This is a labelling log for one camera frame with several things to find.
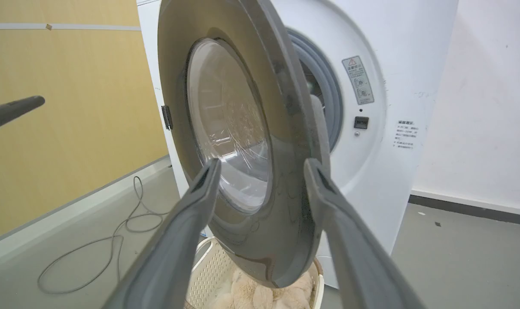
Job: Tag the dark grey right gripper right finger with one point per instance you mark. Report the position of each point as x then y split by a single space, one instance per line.
354 249

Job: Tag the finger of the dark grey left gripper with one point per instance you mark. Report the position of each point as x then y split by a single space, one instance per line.
174 249

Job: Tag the dark grey pointed right gripper left finger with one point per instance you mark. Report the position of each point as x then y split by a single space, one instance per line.
10 110

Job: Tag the grey round washing machine door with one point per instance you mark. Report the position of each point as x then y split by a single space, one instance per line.
251 128

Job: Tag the white washing machine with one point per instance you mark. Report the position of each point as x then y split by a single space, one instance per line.
393 128

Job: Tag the black door latch socket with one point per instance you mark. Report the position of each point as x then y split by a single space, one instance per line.
361 122

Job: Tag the black door hinge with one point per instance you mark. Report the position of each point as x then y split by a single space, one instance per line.
167 117

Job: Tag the grey rubber door gasket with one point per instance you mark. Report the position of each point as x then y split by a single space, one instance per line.
324 86

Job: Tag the white perforated laundry basket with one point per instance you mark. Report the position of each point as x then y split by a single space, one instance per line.
210 274

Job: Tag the beige fluffy laundry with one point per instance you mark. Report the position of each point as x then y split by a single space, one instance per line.
260 296

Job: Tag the white warning label sticker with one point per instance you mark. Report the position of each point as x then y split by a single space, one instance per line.
358 80

